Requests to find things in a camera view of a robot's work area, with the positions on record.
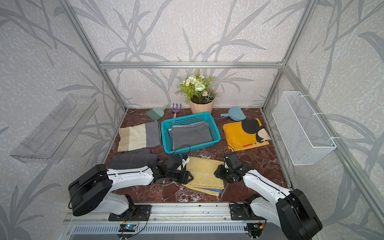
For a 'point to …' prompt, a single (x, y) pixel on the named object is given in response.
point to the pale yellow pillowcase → (203, 170)
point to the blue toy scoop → (235, 113)
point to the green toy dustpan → (156, 113)
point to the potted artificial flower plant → (196, 91)
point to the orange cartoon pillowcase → (247, 134)
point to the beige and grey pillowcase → (139, 136)
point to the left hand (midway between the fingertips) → (191, 179)
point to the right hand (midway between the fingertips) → (215, 173)
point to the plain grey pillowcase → (185, 136)
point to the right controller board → (255, 227)
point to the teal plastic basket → (166, 124)
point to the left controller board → (127, 228)
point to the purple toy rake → (176, 110)
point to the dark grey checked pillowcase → (132, 158)
